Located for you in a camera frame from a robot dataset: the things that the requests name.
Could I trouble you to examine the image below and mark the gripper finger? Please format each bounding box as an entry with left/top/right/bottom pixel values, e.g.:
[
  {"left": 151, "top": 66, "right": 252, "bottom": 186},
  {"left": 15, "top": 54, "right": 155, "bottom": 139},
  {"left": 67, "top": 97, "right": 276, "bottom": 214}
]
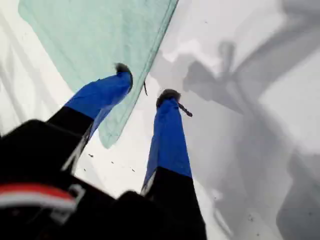
[
  {"left": 47, "top": 62, "right": 134, "bottom": 151},
  {"left": 141, "top": 88, "right": 208, "bottom": 240}
]

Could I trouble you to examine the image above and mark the red white servo wire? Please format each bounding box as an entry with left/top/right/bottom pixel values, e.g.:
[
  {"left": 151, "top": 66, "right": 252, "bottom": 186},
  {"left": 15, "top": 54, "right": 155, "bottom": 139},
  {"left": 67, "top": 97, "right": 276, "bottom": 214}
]
[{"left": 0, "top": 183, "right": 79, "bottom": 214}]

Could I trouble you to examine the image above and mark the pale green T-shirt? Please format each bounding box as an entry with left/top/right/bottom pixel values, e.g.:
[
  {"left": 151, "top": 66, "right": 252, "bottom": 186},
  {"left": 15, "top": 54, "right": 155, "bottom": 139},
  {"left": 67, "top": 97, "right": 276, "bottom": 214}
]
[{"left": 17, "top": 0, "right": 180, "bottom": 150}]

